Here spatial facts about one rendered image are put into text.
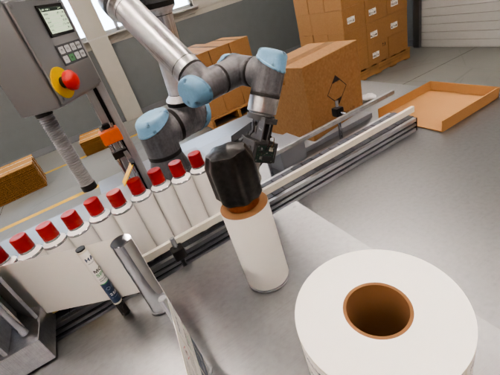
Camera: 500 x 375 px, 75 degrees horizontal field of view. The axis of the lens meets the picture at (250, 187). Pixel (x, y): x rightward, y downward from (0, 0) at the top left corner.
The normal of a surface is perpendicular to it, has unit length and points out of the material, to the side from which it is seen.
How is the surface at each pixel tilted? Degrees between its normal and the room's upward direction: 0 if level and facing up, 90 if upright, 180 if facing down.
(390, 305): 90
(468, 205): 0
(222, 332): 0
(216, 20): 90
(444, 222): 0
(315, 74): 90
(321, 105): 90
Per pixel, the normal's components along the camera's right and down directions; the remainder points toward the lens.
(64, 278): 0.02, 0.52
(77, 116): 0.47, 0.35
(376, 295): -0.19, 0.56
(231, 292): -0.26, -0.82
